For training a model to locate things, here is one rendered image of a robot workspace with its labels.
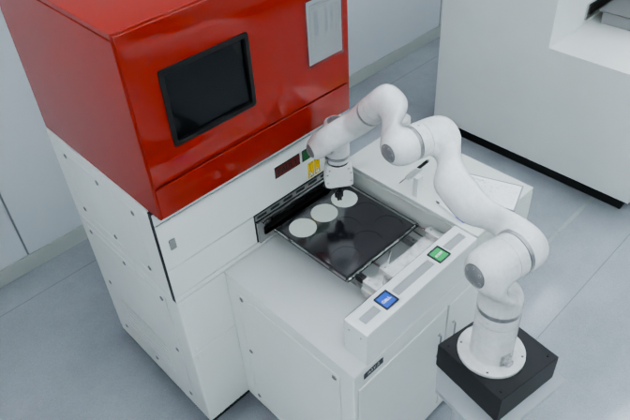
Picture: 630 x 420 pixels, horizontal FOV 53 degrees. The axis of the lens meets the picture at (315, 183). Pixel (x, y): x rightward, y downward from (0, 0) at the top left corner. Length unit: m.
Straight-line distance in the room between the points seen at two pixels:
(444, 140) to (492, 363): 0.63
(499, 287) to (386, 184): 0.87
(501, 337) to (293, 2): 1.11
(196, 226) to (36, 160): 1.56
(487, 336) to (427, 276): 0.33
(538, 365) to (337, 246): 0.75
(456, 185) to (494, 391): 0.57
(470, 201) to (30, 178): 2.44
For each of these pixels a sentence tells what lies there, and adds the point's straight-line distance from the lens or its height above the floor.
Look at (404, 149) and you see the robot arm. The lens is 1.68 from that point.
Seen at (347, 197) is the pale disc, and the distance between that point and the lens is 2.40.
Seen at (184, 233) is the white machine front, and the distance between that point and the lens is 2.06.
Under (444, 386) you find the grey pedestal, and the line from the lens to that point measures 1.97.
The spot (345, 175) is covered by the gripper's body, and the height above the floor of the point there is 1.08.
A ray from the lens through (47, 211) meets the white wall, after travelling 3.65.
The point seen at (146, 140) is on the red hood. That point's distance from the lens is 1.75.
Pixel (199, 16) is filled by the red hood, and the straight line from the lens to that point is 1.71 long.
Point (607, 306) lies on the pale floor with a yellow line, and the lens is 3.41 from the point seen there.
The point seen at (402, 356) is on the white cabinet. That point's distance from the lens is 2.17.
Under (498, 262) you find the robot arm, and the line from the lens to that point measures 1.59.
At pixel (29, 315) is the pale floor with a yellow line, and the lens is 3.56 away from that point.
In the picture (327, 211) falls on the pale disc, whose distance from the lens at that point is 2.34.
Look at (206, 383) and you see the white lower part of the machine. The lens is 2.62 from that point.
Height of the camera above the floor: 2.46
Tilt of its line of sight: 39 degrees down
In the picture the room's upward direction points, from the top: 4 degrees counter-clockwise
